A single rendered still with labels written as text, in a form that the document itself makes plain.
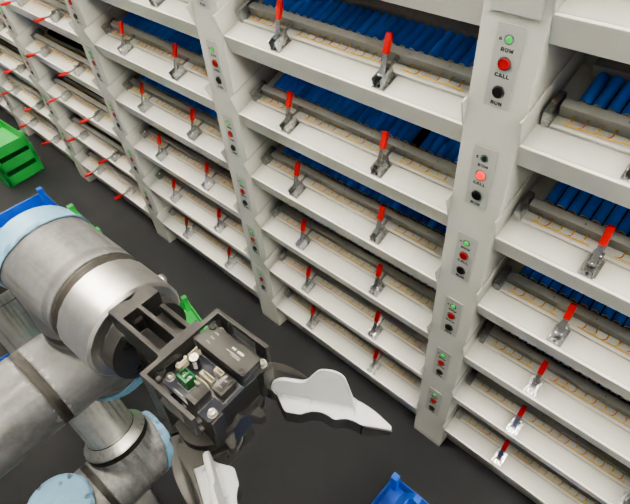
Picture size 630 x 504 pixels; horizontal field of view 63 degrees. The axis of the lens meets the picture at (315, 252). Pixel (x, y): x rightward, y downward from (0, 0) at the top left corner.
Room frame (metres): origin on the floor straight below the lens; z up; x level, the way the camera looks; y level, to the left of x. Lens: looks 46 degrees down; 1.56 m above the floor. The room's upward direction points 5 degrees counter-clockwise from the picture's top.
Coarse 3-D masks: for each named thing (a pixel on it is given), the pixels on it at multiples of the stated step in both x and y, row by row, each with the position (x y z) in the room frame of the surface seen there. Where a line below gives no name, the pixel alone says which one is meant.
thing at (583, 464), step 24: (456, 384) 0.64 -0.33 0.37; (480, 384) 0.65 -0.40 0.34; (480, 408) 0.59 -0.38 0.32; (504, 408) 0.58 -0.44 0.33; (528, 408) 0.56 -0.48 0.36; (504, 432) 0.53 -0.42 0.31; (528, 432) 0.51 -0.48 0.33; (552, 432) 0.50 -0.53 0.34; (552, 456) 0.45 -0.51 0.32; (576, 456) 0.45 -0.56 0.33; (600, 456) 0.43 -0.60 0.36; (576, 480) 0.40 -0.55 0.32; (600, 480) 0.39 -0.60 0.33; (624, 480) 0.38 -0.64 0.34
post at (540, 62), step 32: (480, 32) 0.70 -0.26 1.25; (544, 32) 0.64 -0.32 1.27; (480, 64) 0.69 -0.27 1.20; (544, 64) 0.65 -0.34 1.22; (480, 96) 0.69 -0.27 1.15; (512, 96) 0.65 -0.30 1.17; (480, 128) 0.68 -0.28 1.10; (512, 128) 0.64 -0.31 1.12; (512, 160) 0.63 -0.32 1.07; (512, 192) 0.65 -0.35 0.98; (448, 224) 0.70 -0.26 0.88; (480, 224) 0.65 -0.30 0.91; (448, 256) 0.69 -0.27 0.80; (480, 256) 0.64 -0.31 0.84; (448, 288) 0.68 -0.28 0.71; (480, 320) 0.67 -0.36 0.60; (448, 352) 0.66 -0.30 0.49; (448, 384) 0.65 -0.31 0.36; (416, 416) 0.70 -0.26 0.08; (448, 416) 0.64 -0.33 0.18
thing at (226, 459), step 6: (246, 432) 0.21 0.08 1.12; (252, 432) 0.21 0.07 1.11; (240, 438) 0.20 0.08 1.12; (246, 438) 0.20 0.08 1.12; (252, 438) 0.21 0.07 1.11; (240, 444) 0.20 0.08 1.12; (246, 444) 0.20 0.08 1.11; (240, 450) 0.19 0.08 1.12; (222, 456) 0.19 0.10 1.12; (228, 456) 0.19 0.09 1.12; (234, 456) 0.19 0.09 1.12; (222, 462) 0.18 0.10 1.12; (228, 462) 0.18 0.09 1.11
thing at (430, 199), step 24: (264, 72) 1.21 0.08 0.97; (240, 96) 1.15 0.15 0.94; (264, 96) 1.17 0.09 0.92; (264, 120) 1.09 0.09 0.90; (312, 120) 1.04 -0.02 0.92; (288, 144) 1.03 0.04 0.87; (312, 144) 0.97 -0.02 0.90; (336, 144) 0.95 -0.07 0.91; (360, 144) 0.93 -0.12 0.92; (336, 168) 0.92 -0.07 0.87; (360, 168) 0.87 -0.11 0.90; (384, 192) 0.82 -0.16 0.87; (408, 192) 0.78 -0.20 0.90; (432, 192) 0.76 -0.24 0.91; (432, 216) 0.74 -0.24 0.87
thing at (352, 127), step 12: (264, 84) 1.18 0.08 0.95; (276, 96) 1.13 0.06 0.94; (312, 108) 1.05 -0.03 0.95; (324, 120) 1.02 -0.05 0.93; (336, 120) 0.99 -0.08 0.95; (348, 120) 0.98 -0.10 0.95; (336, 132) 0.97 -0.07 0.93; (360, 132) 0.94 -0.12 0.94; (372, 132) 0.93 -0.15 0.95; (396, 144) 0.88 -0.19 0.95; (408, 144) 0.87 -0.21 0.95; (408, 156) 0.85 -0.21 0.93; (420, 156) 0.83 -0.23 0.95; (432, 156) 0.82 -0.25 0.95; (432, 168) 0.81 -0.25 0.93; (444, 168) 0.79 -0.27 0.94; (444, 180) 0.77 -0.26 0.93
